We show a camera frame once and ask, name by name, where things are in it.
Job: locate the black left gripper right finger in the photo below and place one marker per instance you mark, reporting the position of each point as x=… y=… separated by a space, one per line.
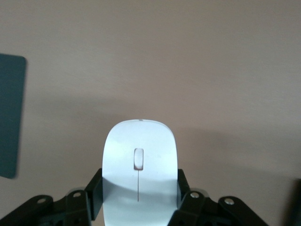
x=202 y=212

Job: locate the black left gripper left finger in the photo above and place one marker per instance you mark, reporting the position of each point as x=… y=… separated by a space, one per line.
x=70 y=207

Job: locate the white computer mouse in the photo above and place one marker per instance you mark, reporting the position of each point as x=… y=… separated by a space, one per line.
x=141 y=169

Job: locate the black mouse pad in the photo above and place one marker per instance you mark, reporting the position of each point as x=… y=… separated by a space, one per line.
x=10 y=115

